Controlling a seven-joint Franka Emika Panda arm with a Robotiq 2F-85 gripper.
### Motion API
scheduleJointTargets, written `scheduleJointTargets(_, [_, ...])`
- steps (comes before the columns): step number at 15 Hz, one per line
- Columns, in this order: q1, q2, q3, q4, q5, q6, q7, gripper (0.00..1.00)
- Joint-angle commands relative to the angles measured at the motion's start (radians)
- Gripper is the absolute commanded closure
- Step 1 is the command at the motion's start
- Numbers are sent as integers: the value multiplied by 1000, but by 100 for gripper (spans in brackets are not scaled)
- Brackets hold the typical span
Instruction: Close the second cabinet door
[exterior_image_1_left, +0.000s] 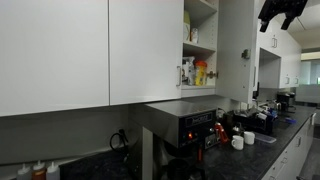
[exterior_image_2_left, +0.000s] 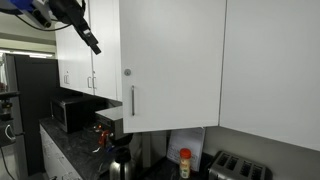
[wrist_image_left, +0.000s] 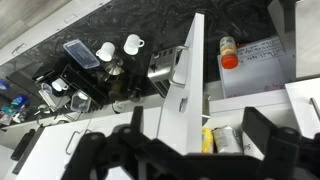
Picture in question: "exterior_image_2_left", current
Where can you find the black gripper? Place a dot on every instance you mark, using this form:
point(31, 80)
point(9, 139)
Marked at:
point(68, 10)

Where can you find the white cabinet door with lock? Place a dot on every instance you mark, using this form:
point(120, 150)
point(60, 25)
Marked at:
point(173, 66)

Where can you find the white upper cabinet door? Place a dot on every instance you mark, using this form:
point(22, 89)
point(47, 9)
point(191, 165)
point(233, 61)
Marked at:
point(60, 60)
point(273, 66)
point(85, 66)
point(72, 60)
point(113, 50)
point(100, 73)

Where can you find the white lower cabinet unit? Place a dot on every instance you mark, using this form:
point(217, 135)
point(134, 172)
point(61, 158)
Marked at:
point(53, 156)

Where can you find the ceiling light strip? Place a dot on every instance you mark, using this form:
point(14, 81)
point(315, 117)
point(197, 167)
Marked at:
point(40, 55)

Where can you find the black steel microwave oven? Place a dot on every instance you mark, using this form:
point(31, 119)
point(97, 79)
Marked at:
point(71, 115)

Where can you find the black refrigerator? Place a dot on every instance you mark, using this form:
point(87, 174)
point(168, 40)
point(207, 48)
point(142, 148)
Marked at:
point(36, 100)

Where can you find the black stand-mounted device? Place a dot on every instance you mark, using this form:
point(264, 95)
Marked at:
point(6, 136)

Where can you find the white paper sheet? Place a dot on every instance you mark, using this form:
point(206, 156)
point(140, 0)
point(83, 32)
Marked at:
point(186, 143)

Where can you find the spice jar orange lid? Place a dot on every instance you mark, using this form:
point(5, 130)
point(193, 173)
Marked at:
point(185, 166)

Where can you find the silver four-slot toaster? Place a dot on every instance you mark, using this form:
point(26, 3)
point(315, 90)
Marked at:
point(233, 166)

